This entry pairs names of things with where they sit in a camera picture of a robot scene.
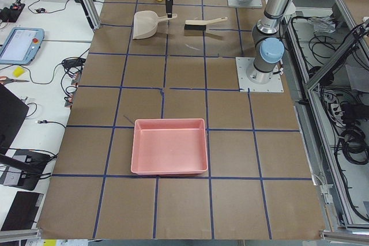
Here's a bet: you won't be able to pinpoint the beige plastic dustpan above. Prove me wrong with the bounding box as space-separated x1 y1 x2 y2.
133 10 178 40

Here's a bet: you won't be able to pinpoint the beige hand brush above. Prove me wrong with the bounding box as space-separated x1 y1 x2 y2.
184 17 228 31

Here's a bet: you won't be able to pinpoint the pink plastic bin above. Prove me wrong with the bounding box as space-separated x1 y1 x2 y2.
130 119 208 175

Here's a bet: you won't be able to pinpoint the near blue teach pendant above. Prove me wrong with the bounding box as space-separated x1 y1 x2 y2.
1 27 44 65

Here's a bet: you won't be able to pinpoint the black monitor stand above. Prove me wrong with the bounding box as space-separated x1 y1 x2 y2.
1 85 51 191

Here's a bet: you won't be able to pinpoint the orange handled scissors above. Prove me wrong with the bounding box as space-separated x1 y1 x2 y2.
0 75 29 85

